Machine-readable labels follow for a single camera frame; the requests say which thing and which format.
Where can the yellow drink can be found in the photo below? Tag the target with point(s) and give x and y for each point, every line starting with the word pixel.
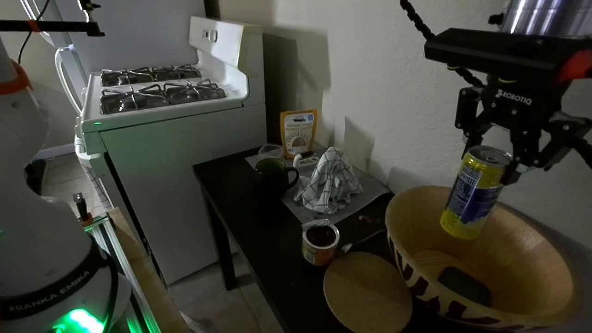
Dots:
pixel 474 194

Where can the round wooden plate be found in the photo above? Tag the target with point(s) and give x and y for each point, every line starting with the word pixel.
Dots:
pixel 367 292

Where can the black side table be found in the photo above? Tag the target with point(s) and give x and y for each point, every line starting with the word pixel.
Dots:
pixel 260 246

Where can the white gas stove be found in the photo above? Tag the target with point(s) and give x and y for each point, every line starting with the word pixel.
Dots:
pixel 173 178

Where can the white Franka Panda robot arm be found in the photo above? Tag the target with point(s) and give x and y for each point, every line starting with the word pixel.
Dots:
pixel 43 246

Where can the black camera stand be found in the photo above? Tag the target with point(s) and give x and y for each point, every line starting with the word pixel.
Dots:
pixel 49 26

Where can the grey table mat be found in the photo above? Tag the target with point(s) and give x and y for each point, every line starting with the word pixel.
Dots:
pixel 325 217

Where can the small cream cup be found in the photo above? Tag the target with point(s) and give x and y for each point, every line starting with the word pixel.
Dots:
pixel 321 242

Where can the metal spoon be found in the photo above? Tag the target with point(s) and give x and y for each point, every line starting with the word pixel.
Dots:
pixel 363 241

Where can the crumpled white cloth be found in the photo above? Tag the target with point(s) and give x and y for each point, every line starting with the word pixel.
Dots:
pixel 330 181

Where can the dark green mug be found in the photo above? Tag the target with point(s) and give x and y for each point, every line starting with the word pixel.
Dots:
pixel 275 178

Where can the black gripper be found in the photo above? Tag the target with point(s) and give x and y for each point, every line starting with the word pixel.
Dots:
pixel 524 113

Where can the large wooden zebra-pattern bowl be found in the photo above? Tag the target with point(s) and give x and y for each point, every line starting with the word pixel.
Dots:
pixel 524 259

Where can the orange snack bag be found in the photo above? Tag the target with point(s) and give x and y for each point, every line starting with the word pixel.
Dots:
pixel 299 130

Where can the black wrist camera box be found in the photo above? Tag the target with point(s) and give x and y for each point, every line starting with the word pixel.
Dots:
pixel 500 50

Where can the small black clamp post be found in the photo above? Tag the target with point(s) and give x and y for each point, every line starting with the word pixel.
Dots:
pixel 82 205

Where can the dark sponge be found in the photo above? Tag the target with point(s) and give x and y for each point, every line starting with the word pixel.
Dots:
pixel 465 285

